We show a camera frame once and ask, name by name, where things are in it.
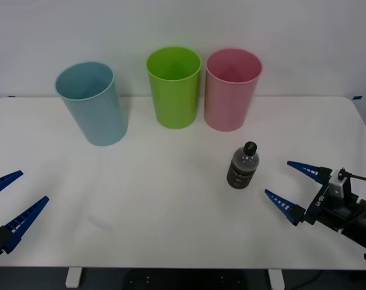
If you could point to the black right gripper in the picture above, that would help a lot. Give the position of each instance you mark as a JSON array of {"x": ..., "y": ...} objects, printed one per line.
[{"x": 322, "y": 208}]

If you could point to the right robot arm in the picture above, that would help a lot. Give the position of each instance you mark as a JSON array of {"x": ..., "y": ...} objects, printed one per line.
[{"x": 364, "y": 226}]

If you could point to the dark plastic bottle black cap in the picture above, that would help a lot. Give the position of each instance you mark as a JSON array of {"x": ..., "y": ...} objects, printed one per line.
[{"x": 242, "y": 172}]

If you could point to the white table leg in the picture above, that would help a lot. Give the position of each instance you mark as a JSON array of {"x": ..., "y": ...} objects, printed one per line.
[
  {"x": 276, "y": 279},
  {"x": 72, "y": 278}
]

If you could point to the pink plastic bin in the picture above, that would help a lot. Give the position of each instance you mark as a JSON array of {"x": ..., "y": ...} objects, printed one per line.
[{"x": 228, "y": 105}]

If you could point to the pale blue plastic bin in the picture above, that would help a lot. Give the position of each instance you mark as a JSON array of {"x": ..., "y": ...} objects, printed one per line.
[{"x": 95, "y": 121}]

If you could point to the green plastic bin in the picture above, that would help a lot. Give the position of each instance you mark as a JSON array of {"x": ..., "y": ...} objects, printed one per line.
[{"x": 174, "y": 102}]

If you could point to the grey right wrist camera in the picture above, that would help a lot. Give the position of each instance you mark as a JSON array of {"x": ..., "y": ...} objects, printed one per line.
[{"x": 337, "y": 188}]

